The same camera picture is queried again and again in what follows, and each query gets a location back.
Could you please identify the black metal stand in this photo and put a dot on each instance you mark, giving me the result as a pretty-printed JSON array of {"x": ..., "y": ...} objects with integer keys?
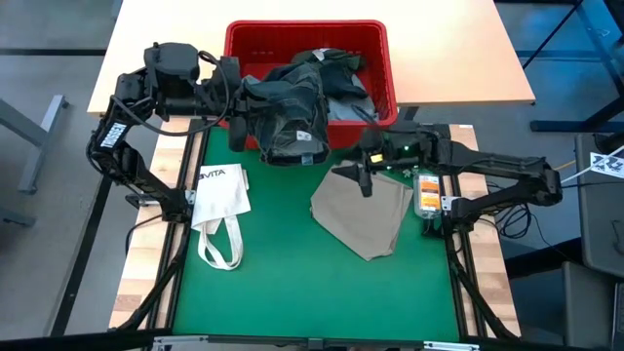
[{"x": 560, "y": 126}]

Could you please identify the green table mat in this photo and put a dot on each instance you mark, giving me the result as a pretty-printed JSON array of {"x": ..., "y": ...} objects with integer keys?
[{"x": 292, "y": 244}]

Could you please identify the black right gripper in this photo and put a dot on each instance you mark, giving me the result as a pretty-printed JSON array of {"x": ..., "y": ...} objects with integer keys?
[{"x": 395, "y": 148}]

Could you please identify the light wooden desk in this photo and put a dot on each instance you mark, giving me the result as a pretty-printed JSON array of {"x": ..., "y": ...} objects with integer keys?
[{"x": 463, "y": 49}]

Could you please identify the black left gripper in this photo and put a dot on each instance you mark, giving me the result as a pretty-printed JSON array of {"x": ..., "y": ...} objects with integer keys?
[{"x": 229, "y": 88}]

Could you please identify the dark green garment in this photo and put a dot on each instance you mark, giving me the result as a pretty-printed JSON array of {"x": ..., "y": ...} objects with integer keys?
[{"x": 341, "y": 73}]

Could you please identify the white cloth tote bag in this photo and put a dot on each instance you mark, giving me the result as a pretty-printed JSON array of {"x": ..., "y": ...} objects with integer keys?
[{"x": 219, "y": 195}]

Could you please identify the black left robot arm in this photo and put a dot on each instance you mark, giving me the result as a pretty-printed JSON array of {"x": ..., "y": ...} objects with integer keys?
[{"x": 127, "y": 166}]

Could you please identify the light blue jeans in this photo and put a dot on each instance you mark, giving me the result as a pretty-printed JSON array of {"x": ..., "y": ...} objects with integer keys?
[{"x": 346, "y": 109}]

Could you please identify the dark blue jeans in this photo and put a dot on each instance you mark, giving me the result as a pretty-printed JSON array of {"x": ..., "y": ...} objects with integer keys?
[{"x": 292, "y": 112}]

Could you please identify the silver metal bracket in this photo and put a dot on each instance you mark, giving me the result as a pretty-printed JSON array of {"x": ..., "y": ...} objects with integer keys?
[
  {"x": 448, "y": 346},
  {"x": 180, "y": 339}
]

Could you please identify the white printed paper tag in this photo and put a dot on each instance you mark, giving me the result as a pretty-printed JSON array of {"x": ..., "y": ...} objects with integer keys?
[{"x": 607, "y": 165}]

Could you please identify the grey metal desk leg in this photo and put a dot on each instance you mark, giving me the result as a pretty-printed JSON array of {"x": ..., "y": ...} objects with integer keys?
[{"x": 41, "y": 141}]

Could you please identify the clear package with orange label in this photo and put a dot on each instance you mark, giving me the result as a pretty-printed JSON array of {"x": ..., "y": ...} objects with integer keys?
[{"x": 429, "y": 195}]

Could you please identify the red plastic laundry bin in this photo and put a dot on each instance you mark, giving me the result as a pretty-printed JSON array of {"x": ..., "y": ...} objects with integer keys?
[{"x": 273, "y": 44}]

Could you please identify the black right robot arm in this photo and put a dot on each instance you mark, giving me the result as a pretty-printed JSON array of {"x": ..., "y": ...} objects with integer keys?
[{"x": 507, "y": 163}]

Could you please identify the beige shorts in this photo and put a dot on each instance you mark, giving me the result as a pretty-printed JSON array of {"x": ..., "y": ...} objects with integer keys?
[{"x": 361, "y": 219}]

